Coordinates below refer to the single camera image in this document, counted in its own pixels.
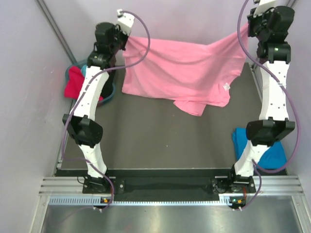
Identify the red t shirt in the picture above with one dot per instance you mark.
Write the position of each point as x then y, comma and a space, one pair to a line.
74, 83

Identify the black t shirt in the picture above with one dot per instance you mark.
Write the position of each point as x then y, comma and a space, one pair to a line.
108, 87

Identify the left aluminium corner post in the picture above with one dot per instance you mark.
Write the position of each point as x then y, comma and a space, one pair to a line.
57, 32

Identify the pink t shirt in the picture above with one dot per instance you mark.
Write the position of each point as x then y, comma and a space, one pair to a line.
191, 75

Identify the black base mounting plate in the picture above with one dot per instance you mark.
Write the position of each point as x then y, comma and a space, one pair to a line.
208, 185

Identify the blue plastic basket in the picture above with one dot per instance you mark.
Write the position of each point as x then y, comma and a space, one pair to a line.
101, 100

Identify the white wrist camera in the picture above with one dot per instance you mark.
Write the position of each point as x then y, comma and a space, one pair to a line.
262, 6
125, 21

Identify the folded blue t shirt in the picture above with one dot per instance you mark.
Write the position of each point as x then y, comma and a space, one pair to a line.
273, 158

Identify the aluminium front rail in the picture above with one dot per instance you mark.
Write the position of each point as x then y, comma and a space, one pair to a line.
266, 185

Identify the aluminium corner post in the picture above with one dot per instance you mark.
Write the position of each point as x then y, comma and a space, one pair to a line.
57, 32
270, 23

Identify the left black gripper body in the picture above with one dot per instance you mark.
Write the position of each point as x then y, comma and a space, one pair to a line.
120, 37

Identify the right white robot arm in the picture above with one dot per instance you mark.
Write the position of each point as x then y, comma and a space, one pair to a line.
273, 123

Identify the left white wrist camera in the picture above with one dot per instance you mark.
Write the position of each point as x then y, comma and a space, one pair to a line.
125, 21

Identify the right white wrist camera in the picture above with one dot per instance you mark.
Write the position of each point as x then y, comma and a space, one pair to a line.
262, 6

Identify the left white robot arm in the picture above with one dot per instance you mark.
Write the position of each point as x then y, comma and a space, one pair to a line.
80, 122

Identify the slotted grey cable duct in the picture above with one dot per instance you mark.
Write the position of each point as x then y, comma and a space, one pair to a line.
100, 201

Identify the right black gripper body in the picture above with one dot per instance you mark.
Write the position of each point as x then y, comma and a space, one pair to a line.
257, 25

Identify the right aluminium corner post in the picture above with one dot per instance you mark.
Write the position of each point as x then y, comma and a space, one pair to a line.
270, 23

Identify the light blue t shirt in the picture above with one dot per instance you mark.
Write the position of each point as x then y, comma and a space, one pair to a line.
83, 70

